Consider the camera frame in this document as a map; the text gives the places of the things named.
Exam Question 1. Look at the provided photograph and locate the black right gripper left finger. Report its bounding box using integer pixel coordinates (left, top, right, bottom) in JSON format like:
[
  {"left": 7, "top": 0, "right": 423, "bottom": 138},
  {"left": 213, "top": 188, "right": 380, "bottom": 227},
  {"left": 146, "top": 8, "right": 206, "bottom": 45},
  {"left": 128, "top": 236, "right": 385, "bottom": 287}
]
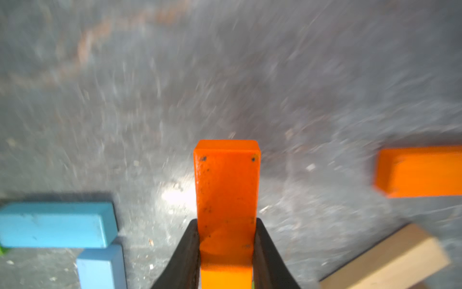
[{"left": 151, "top": 219, "right": 200, "bottom": 289}]

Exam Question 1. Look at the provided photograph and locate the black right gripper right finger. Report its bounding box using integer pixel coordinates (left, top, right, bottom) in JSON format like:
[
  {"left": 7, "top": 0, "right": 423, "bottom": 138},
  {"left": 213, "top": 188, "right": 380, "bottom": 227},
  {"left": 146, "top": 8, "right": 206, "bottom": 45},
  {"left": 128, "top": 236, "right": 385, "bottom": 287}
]
[{"left": 253, "top": 218, "right": 301, "bottom": 289}]

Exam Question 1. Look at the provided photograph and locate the light blue short block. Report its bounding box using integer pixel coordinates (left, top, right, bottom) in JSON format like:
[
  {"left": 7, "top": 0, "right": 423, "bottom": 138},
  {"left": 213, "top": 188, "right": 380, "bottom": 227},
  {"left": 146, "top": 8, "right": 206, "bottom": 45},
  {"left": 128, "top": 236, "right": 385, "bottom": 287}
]
[{"left": 76, "top": 244, "right": 127, "bottom": 289}]

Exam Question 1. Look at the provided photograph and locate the red-orange block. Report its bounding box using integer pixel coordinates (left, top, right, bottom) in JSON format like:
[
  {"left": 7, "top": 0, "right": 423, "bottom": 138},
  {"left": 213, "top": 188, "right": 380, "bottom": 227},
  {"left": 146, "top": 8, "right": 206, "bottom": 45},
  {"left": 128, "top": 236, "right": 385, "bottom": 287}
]
[{"left": 194, "top": 140, "right": 261, "bottom": 289}]

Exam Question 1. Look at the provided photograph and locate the light blue long block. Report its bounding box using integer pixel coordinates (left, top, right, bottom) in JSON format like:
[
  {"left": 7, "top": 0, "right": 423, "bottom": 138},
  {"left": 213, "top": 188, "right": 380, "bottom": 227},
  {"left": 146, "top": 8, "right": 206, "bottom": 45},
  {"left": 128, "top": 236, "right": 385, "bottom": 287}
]
[{"left": 1, "top": 202, "right": 118, "bottom": 249}]

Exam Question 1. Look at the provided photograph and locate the green short block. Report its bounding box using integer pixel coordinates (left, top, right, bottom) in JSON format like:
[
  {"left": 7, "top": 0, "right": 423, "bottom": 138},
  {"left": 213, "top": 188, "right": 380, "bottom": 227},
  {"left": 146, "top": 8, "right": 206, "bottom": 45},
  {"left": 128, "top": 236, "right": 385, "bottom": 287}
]
[{"left": 0, "top": 246, "right": 9, "bottom": 256}]

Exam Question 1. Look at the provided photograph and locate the orange block behind arm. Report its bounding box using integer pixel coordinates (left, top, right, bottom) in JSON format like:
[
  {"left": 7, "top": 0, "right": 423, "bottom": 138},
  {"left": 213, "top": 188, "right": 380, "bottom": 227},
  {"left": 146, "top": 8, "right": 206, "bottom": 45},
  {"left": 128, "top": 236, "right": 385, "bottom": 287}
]
[{"left": 374, "top": 146, "right": 462, "bottom": 198}]

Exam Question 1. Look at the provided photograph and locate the tan wooden long block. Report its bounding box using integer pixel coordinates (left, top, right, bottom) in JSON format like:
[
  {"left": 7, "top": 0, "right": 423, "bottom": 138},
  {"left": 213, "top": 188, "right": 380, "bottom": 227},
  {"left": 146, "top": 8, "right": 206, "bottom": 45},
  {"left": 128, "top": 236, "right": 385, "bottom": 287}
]
[{"left": 320, "top": 224, "right": 451, "bottom": 289}]

